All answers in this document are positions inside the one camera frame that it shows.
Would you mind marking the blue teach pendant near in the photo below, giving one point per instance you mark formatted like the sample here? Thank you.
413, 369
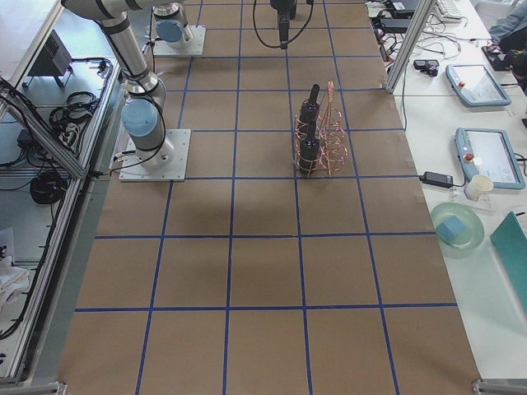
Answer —
488, 152

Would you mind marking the black power adapter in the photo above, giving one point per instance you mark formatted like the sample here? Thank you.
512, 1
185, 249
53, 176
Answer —
437, 179

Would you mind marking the dark bottle in basket rear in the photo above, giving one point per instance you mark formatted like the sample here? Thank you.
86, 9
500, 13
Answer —
309, 109

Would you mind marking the dark bottle in basket front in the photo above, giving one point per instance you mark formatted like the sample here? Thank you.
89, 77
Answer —
308, 149

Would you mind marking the white paper cup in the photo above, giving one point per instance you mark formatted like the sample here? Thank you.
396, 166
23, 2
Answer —
478, 185

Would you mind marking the blue teach pendant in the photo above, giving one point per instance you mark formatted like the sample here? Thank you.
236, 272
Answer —
476, 86
488, 152

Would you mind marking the aluminium frame post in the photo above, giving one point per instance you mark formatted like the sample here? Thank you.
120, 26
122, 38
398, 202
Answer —
413, 33

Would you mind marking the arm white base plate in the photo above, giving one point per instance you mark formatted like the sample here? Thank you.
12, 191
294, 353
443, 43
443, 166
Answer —
194, 49
170, 163

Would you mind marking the crumpled white cloth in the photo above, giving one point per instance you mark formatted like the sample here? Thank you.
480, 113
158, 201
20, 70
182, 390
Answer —
14, 280

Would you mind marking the copper wire wine basket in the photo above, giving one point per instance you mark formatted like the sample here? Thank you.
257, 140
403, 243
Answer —
332, 152

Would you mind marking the teal folder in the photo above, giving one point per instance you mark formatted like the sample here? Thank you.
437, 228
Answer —
509, 241

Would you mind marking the blue teach pendant far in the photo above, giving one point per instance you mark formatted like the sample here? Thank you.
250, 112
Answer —
476, 86

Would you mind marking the blue foam block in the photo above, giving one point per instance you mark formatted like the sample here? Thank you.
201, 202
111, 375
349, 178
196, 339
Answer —
453, 231

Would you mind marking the dark bottle in basket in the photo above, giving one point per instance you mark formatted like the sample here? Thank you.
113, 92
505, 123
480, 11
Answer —
309, 109
308, 149

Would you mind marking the green glass bowl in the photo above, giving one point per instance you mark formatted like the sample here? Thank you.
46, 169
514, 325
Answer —
467, 216

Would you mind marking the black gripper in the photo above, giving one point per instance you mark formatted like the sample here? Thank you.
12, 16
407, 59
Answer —
282, 9

